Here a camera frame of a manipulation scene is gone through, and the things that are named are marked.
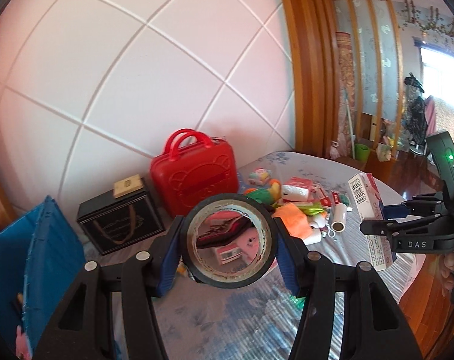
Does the colourful toy ball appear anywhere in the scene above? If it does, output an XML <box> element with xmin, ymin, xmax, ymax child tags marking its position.
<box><xmin>248</xmin><ymin>167</ymin><xmax>272</xmax><ymax>186</ymax></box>

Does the pink pig plush in crate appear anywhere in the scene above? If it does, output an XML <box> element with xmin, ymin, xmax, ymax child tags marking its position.
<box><xmin>15</xmin><ymin>325</ymin><xmax>32</xmax><ymax>360</ymax></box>

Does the green plastic bucket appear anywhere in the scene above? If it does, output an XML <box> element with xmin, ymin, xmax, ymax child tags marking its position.
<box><xmin>354</xmin><ymin>143</ymin><xmax>371</xmax><ymax>164</ymax></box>

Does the pink pig plush orange hood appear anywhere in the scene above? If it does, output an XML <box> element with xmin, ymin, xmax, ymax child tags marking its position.
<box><xmin>207</xmin><ymin>201</ymin><xmax>322</xmax><ymax>261</ymax></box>

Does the pink white milk carton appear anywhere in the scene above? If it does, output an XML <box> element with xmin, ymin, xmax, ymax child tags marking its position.
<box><xmin>214</xmin><ymin>243</ymin><xmax>242</xmax><ymax>265</ymax></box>

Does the small beige box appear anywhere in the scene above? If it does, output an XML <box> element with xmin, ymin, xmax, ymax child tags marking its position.
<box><xmin>113</xmin><ymin>174</ymin><xmax>144</xmax><ymax>199</ymax></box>

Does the red toy suitcase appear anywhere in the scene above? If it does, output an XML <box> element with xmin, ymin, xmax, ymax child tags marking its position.
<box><xmin>150</xmin><ymin>128</ymin><xmax>239</xmax><ymax>217</ymax></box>

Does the black gift box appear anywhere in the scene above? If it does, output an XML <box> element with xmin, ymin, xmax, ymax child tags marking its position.
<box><xmin>76</xmin><ymin>186</ymin><xmax>165</xmax><ymax>255</ymax></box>

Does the dark maroon knitted hat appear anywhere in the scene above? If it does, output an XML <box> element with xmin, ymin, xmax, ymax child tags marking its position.
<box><xmin>196</xmin><ymin>215</ymin><xmax>253</xmax><ymax>250</ymax></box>

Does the small white paper roll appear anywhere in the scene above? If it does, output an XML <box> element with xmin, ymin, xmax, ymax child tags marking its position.
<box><xmin>330</xmin><ymin>203</ymin><xmax>347</xmax><ymax>233</ymax></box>

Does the blue plastic storage crate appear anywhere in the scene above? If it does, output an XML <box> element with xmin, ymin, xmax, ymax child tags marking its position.
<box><xmin>0</xmin><ymin>197</ymin><xmax>86</xmax><ymax>359</ymax></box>

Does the black tape roll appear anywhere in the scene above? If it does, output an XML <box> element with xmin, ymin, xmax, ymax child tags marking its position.
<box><xmin>179</xmin><ymin>193</ymin><xmax>277</xmax><ymax>289</ymax></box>

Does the white red toothpaste box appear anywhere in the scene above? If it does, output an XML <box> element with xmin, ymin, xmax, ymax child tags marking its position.
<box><xmin>348</xmin><ymin>172</ymin><xmax>396</xmax><ymax>272</ymax></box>

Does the green plush toy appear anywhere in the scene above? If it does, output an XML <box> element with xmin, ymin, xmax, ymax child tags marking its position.
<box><xmin>244</xmin><ymin>179</ymin><xmax>282</xmax><ymax>206</ymax></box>

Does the pink white small carton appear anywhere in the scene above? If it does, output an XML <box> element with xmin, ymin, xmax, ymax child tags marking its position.
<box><xmin>282</xmin><ymin>184</ymin><xmax>309</xmax><ymax>203</ymax></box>

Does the person's right hand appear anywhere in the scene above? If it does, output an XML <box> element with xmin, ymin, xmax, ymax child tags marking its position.
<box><xmin>440</xmin><ymin>252</ymin><xmax>454</xmax><ymax>297</ymax></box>

